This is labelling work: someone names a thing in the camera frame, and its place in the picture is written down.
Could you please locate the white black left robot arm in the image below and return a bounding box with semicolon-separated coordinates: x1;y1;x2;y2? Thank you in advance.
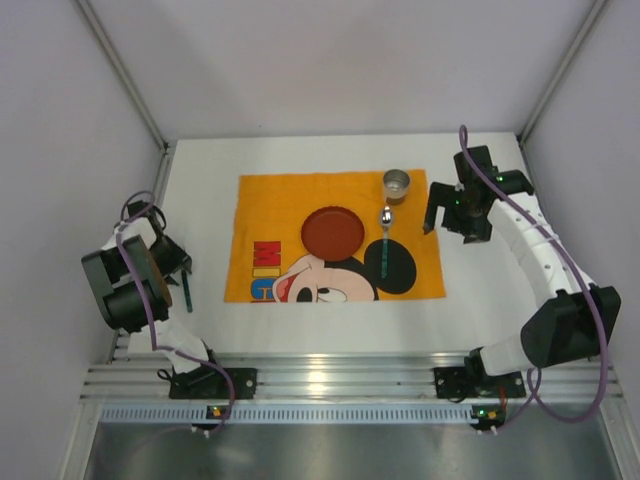
81;191;221;384

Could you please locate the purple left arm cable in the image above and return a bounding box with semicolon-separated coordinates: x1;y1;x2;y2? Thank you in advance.
114;189;236;436

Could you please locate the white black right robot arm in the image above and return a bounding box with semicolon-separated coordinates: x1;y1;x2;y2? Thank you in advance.
423;146;621;388

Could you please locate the metal fork green handle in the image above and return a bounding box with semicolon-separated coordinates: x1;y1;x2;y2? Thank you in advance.
181;269;193;314

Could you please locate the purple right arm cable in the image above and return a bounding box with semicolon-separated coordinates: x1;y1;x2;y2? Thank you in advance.
458;124;614;434

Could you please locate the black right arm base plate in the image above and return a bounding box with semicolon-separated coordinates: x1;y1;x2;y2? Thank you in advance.
433;366;526;403

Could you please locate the right aluminium frame post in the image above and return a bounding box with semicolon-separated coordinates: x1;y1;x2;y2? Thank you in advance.
516;0;611;148

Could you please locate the red round plastic plate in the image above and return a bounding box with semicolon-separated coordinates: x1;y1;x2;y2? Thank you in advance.
300;206;365;262

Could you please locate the aluminium mounting rail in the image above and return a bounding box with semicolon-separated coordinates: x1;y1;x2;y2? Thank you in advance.
79;352;624;401

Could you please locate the aluminium frame post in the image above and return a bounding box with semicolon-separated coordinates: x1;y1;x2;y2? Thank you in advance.
516;0;611;148
73;0;168;154

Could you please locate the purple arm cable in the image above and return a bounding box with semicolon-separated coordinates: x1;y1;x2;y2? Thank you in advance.
458;124;614;434
114;189;236;436

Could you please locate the left aluminium frame post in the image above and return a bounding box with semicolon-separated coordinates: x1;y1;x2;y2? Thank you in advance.
73;0;168;154

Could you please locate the small metal cup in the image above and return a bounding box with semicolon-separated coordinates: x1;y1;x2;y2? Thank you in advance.
382;169;411;205

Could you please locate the metal spoon green handle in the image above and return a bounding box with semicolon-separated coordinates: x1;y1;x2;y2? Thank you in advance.
379;205;394;279

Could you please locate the grey slotted cable duct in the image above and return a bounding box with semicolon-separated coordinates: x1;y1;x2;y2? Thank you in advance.
100;404;502;425

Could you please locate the orange Mickey Mouse placemat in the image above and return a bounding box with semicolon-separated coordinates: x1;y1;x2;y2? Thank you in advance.
224;169;446;303

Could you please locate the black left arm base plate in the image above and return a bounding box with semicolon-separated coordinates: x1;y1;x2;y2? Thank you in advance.
157;366;258;400

